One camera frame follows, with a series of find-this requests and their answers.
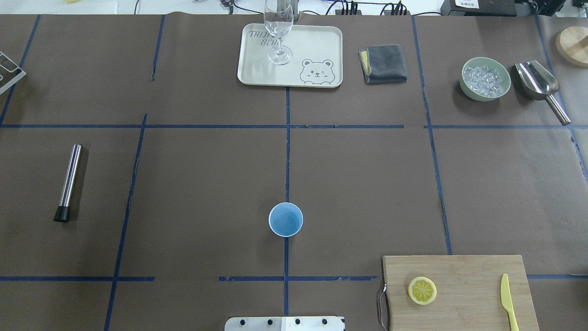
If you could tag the blue paper cup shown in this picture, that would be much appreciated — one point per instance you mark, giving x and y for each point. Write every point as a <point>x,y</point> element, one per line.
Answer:
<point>285,219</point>

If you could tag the yellow lemon slice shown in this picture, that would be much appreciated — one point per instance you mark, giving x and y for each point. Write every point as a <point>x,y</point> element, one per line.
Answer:
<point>421,290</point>

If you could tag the steel muddler black tip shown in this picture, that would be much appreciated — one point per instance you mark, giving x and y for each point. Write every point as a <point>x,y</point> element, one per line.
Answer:
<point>64,207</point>

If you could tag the stainless steel ice scoop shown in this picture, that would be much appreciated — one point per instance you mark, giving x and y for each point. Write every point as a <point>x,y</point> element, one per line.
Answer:
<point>539,84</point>

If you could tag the beige bear serving tray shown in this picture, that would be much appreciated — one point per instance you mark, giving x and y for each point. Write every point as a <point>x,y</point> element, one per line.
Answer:
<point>317,57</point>

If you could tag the folded grey yellow cloth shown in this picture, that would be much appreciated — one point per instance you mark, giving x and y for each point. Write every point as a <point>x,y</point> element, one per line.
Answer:
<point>383,64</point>

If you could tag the clear wine glass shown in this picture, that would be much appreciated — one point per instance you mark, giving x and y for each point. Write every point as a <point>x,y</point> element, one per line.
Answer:
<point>279,19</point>

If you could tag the green bowl of ice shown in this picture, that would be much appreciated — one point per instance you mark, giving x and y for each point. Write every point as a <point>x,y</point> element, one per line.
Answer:
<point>484,79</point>

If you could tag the bamboo cutting board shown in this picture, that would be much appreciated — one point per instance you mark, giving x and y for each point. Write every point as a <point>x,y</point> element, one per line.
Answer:
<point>468,293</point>

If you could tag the yellow plastic knife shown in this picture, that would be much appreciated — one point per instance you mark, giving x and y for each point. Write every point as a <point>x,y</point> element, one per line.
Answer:
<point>506,302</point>

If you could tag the round wooden stand base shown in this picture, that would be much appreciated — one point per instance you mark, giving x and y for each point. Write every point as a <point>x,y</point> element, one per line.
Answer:
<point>572,45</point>

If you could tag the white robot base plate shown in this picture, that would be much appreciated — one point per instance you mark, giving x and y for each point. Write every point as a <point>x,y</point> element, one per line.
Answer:
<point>286,323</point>

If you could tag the white wire cup rack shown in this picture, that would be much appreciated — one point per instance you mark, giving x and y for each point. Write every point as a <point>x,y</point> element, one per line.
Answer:
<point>10,73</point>

